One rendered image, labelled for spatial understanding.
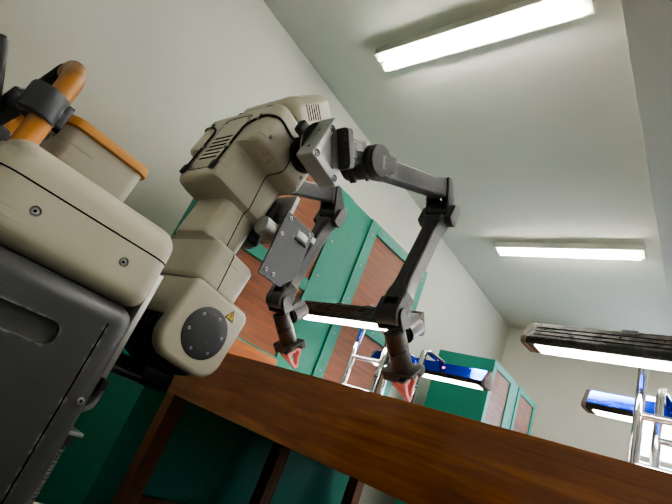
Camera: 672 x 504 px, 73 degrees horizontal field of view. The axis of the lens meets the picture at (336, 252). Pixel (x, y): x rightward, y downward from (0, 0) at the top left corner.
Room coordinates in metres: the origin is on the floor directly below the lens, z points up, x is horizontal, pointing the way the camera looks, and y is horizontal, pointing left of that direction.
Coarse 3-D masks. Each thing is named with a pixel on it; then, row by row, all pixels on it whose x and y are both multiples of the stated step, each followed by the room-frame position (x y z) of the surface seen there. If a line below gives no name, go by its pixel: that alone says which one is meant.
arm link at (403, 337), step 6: (390, 330) 1.14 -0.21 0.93; (408, 330) 1.16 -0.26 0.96; (384, 336) 1.16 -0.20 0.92; (390, 336) 1.13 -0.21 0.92; (396, 336) 1.13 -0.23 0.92; (402, 336) 1.13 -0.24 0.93; (408, 336) 1.17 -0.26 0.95; (390, 342) 1.14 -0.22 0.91; (396, 342) 1.14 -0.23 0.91; (402, 342) 1.14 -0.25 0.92; (390, 348) 1.15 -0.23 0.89; (396, 348) 1.14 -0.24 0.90; (402, 348) 1.14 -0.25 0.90
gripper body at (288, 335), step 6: (282, 330) 1.51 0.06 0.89; (288, 330) 1.50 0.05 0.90; (282, 336) 1.52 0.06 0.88; (288, 336) 1.51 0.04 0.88; (294, 336) 1.53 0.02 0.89; (276, 342) 1.58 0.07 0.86; (282, 342) 1.53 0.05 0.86; (288, 342) 1.52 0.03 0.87; (294, 342) 1.53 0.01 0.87; (300, 342) 1.52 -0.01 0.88; (288, 348) 1.51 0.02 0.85; (294, 348) 1.51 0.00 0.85
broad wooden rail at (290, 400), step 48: (192, 384) 1.65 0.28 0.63; (240, 384) 1.45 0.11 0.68; (288, 384) 1.30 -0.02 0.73; (336, 384) 1.17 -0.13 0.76; (288, 432) 1.24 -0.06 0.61; (336, 432) 1.13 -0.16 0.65; (384, 432) 1.03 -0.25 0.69; (432, 432) 0.94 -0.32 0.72; (480, 432) 0.87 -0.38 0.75; (384, 480) 1.00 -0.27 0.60; (432, 480) 0.92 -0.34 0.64; (480, 480) 0.85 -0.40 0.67; (528, 480) 0.79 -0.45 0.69; (576, 480) 0.74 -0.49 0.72; (624, 480) 0.69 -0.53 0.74
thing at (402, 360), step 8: (408, 352) 1.16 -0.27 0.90; (392, 360) 1.17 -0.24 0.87; (400, 360) 1.16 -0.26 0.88; (408, 360) 1.16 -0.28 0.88; (384, 368) 1.23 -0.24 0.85; (392, 368) 1.19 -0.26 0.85; (400, 368) 1.17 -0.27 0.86; (408, 368) 1.17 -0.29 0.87; (416, 368) 1.17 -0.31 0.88; (424, 368) 1.18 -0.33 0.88; (400, 376) 1.18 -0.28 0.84; (408, 376) 1.15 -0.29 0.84
